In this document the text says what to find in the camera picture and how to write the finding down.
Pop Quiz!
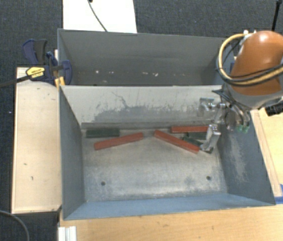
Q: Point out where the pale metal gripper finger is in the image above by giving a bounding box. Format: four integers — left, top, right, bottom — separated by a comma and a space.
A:
200, 124, 222, 153
197, 97, 219, 117

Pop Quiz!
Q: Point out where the dark green flat block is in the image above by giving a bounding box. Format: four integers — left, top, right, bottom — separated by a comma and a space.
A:
186, 132, 208, 140
182, 136, 213, 154
85, 128, 120, 139

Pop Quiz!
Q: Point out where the red-brown flat block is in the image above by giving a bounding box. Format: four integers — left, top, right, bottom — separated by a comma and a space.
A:
170, 125, 210, 134
93, 132, 145, 151
153, 130, 201, 154

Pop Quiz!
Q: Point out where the grey metal bin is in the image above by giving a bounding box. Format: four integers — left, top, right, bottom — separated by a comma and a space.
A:
57, 28, 276, 221

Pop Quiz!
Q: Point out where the pale wood flat board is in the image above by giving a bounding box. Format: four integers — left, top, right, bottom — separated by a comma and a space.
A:
11, 66, 62, 214

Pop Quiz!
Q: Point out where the black cylinder on white bracket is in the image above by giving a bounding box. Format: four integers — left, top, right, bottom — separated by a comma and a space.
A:
265, 100, 283, 117

